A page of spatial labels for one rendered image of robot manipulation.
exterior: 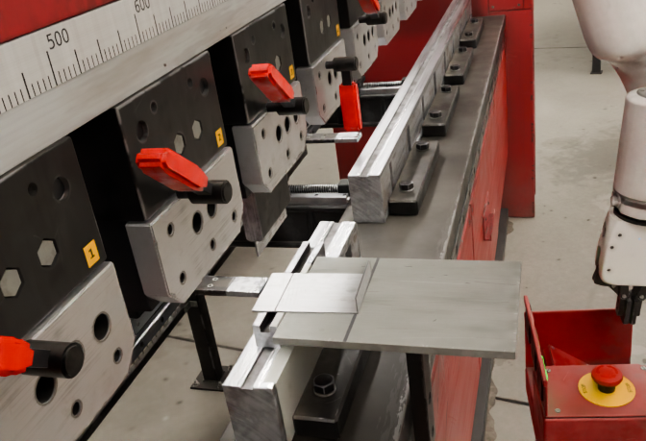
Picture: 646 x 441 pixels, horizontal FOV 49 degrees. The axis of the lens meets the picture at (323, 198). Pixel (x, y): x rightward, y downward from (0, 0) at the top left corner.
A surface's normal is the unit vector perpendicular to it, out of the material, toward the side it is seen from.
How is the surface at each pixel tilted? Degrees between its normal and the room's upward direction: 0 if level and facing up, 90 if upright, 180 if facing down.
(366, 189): 90
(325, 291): 0
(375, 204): 90
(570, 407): 0
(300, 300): 0
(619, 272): 89
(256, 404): 90
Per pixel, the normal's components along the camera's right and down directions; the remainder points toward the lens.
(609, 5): -0.45, 0.36
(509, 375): -0.14, -0.90
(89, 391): 0.95, 0.00
